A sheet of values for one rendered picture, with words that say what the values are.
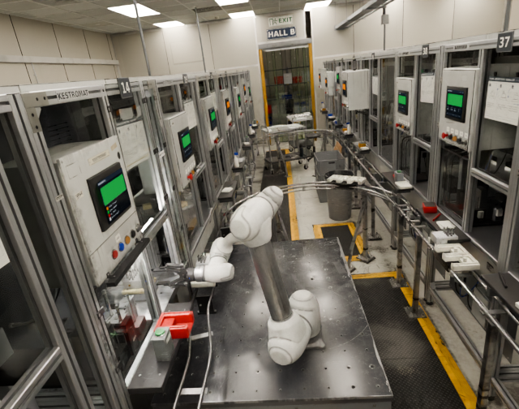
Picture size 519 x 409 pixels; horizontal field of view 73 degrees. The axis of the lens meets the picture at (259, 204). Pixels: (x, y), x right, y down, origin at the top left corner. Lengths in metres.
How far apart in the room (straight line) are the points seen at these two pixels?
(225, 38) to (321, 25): 2.45
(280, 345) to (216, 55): 8.97
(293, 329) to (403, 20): 9.39
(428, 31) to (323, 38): 2.59
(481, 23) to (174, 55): 7.68
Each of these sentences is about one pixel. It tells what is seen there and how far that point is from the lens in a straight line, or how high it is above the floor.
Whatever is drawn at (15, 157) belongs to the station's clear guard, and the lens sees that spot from 1.16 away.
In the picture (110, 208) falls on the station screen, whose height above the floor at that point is 1.60.
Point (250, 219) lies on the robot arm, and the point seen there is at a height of 1.47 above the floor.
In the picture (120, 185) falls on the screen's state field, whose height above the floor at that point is 1.65.
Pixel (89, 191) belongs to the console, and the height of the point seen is 1.69.
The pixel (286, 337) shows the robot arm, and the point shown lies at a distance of 1.65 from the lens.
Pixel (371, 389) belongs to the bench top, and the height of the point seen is 0.68.
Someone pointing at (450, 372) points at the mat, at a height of 0.01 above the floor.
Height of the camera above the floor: 2.01
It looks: 21 degrees down
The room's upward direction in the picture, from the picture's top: 7 degrees counter-clockwise
